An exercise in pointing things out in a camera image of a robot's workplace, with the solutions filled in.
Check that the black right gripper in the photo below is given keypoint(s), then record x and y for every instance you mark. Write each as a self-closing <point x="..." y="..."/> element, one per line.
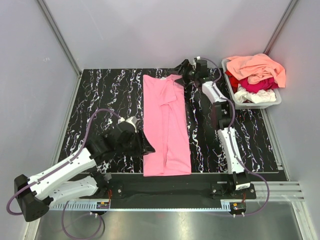
<point x="185" y="64"/>

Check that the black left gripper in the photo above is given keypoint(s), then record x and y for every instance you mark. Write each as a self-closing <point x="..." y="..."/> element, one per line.
<point x="144" y="147"/>

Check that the pink t shirt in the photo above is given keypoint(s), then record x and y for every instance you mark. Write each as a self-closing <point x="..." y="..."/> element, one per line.
<point x="165" y="127"/>

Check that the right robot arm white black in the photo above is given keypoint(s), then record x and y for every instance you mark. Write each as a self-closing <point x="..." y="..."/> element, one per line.
<point x="222" y="117"/>

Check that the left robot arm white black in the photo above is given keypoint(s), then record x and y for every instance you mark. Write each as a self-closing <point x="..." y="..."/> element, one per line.
<point x="37" y="194"/>

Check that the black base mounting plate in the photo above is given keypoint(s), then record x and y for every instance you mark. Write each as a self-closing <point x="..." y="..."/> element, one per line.
<point x="194" y="188"/>

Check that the magenta red shirt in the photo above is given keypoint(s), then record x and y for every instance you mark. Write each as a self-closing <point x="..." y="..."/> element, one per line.
<point x="266" y="84"/>

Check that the white plastic laundry basket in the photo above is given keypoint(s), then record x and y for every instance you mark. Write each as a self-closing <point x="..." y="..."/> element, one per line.
<point x="247" y="104"/>

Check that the peach orange shirt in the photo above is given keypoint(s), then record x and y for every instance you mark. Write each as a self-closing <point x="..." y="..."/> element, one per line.
<point x="256" y="68"/>

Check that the white cream shirt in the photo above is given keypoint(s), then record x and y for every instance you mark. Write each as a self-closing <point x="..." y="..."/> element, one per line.
<point x="262" y="96"/>

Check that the white slotted cable duct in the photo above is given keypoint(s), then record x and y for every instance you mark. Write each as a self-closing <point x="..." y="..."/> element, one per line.
<point x="147" y="206"/>

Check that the right aluminium corner post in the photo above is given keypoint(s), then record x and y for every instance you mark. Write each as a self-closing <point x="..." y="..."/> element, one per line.
<point x="280" y="26"/>

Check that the aluminium corner post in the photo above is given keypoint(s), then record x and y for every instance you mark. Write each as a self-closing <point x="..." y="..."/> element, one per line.
<point x="280" y="26"/>
<point x="44" y="8"/>

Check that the left aluminium corner post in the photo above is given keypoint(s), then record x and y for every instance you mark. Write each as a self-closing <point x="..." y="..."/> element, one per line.
<point x="44" y="8"/>

